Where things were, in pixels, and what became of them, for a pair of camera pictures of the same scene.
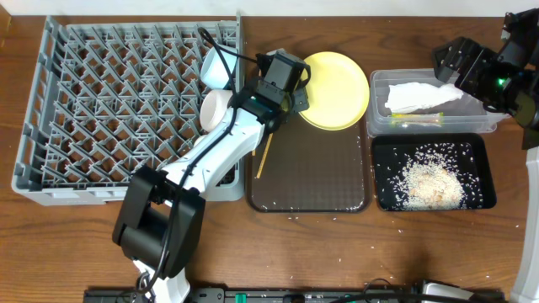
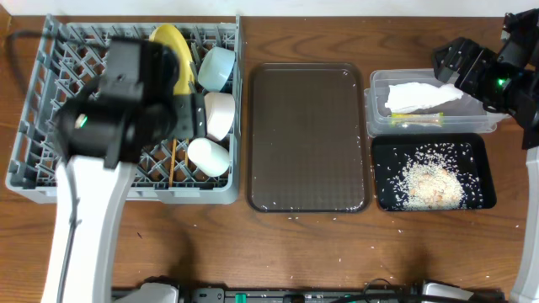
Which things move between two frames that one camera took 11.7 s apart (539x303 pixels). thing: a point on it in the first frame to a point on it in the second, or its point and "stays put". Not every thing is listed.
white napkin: (408, 96) stays put
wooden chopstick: (264, 156) to (186, 151)
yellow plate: (338, 91) to (172, 36)
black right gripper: (482, 58) stays put
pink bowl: (213, 108) stays put
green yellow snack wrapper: (417, 119) stays put
